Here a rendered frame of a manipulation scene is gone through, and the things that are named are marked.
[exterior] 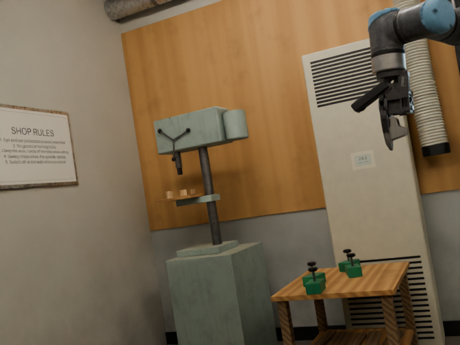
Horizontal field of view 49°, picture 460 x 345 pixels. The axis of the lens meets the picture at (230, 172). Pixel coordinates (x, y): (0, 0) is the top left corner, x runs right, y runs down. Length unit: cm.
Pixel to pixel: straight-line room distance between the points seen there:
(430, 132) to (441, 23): 172
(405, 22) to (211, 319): 210
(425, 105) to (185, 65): 169
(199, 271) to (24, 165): 115
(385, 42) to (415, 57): 169
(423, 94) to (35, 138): 223
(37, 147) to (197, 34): 142
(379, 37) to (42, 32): 239
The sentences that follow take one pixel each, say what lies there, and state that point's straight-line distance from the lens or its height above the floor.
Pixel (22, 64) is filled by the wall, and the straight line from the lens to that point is 320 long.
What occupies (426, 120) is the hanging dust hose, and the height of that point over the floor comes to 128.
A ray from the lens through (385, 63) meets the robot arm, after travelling 144.
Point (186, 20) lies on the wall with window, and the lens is 383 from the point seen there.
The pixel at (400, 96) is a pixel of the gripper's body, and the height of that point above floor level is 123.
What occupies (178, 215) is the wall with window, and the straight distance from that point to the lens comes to 375.
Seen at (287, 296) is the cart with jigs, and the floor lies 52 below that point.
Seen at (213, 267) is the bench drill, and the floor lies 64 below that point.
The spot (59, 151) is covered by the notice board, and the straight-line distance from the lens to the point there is 321.
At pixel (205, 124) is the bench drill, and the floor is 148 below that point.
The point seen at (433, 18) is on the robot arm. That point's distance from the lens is 139.
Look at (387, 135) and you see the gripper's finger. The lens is 144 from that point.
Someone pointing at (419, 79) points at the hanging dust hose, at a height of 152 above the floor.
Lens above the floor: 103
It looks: 3 degrees up
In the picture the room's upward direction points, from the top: 9 degrees counter-clockwise
